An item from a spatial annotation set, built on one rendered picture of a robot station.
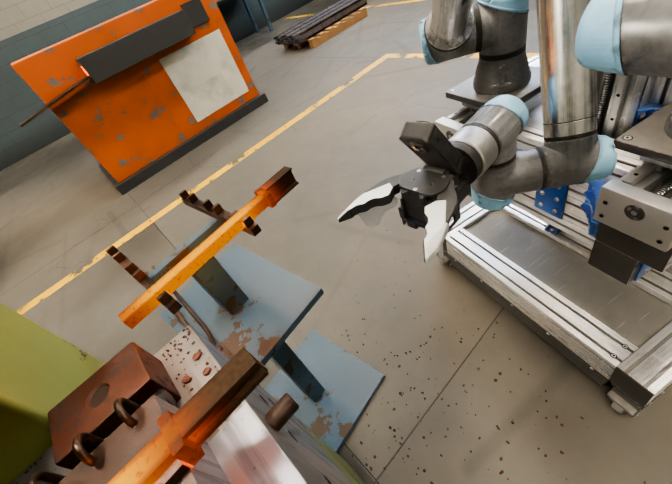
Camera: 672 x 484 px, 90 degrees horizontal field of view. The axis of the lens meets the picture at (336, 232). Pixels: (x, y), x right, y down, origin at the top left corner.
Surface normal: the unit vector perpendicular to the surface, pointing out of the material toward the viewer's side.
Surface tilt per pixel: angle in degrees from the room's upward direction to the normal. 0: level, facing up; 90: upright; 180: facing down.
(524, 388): 0
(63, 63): 90
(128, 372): 0
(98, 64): 90
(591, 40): 86
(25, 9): 90
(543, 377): 0
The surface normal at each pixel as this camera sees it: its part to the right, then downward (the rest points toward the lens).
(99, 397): -0.30, -0.69
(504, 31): -0.11, 0.74
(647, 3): -0.76, -0.11
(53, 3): 0.65, 0.35
